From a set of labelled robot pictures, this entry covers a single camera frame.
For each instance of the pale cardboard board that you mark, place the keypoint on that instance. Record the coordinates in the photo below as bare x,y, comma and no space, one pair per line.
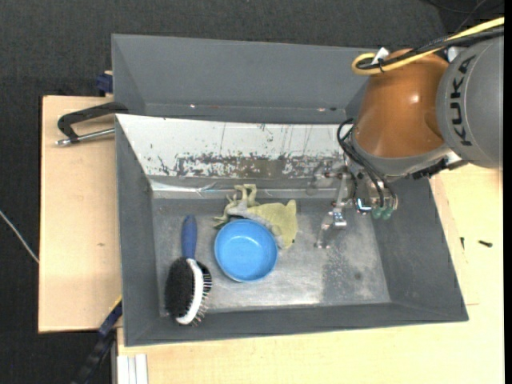
76,214

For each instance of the grey metal bin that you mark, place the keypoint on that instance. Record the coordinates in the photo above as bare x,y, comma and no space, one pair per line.
352,270

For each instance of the small black screw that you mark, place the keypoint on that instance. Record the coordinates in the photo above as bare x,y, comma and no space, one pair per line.
486,244

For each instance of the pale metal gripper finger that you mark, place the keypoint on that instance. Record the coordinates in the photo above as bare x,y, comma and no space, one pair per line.
325,175
338,219

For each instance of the yellow-green plush toy animal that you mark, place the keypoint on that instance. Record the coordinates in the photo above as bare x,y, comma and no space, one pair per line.
280,218

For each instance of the blue bowl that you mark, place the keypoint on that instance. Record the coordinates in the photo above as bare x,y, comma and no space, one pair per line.
245,251

